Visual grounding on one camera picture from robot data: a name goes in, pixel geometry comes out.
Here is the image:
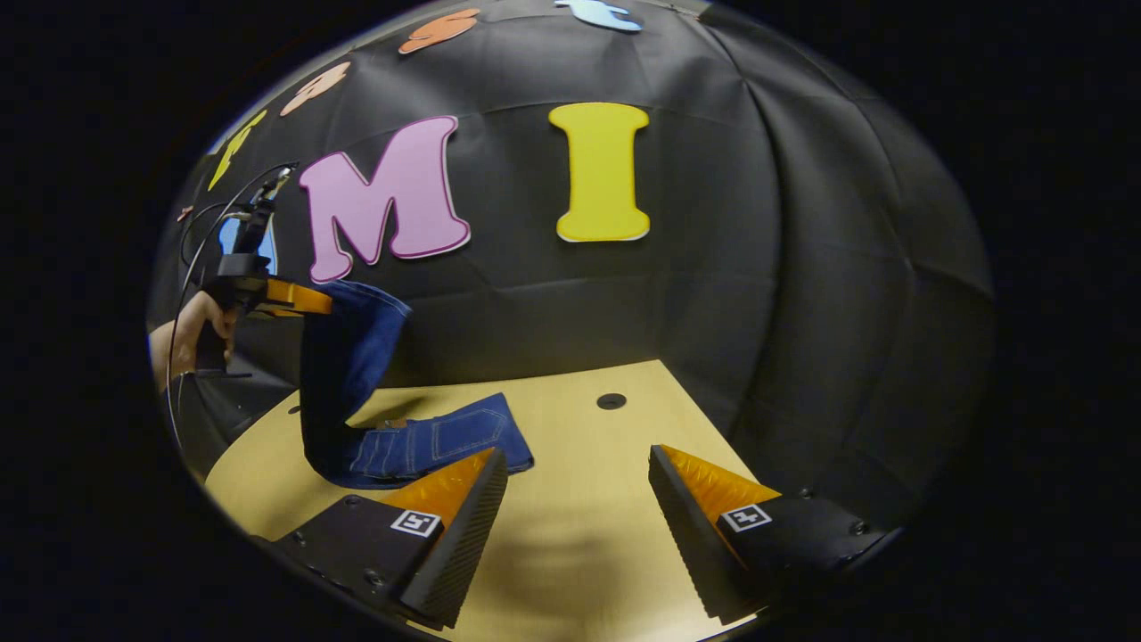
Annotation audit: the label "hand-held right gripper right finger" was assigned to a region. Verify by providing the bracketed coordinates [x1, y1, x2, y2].
[648, 443, 892, 625]

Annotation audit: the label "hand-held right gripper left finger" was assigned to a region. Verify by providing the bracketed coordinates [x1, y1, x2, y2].
[254, 446, 509, 630]

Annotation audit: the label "blue jeans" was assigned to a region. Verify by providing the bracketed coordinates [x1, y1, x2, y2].
[299, 281, 536, 490]

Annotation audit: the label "black backdrop cloth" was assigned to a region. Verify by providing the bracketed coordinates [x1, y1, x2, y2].
[147, 0, 995, 527]

